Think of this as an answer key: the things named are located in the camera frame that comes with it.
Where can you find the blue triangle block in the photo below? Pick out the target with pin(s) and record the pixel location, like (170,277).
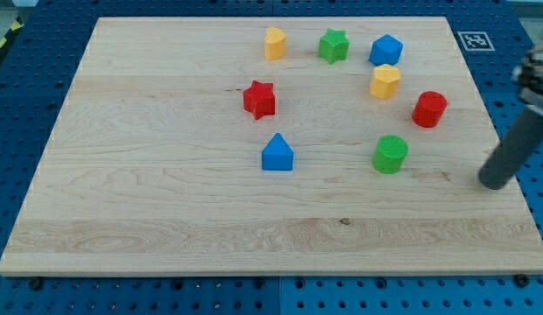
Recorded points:
(277,155)

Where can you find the wooden board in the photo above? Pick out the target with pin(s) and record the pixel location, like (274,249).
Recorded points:
(153,168)

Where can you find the red star block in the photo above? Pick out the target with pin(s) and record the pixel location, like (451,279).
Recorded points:
(259,99)

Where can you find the green cylinder block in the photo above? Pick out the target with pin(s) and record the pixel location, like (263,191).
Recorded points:
(389,154)

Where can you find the yellow heart block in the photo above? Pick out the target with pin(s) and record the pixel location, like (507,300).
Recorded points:
(274,43)

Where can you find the green star block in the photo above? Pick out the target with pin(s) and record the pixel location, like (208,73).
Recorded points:
(333,46)

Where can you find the yellow pentagon block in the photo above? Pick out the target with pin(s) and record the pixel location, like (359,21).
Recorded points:
(384,81)

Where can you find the blue pentagon block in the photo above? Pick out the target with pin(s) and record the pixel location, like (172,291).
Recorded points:
(386,50)

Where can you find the red cylinder block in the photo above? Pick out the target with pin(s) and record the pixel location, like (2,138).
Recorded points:
(429,109)

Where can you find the white fiducial marker tag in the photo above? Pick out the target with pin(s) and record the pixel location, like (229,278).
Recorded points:
(475,41)

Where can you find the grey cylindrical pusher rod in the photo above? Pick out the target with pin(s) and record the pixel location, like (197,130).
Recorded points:
(517,145)

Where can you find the black board clamp screw left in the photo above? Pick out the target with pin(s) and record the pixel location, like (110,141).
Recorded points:
(36,283)

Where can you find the black board clamp screw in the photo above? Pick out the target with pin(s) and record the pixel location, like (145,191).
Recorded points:
(36,283)
(521,280)

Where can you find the black board clamp screw right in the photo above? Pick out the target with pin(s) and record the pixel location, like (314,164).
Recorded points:
(521,280)

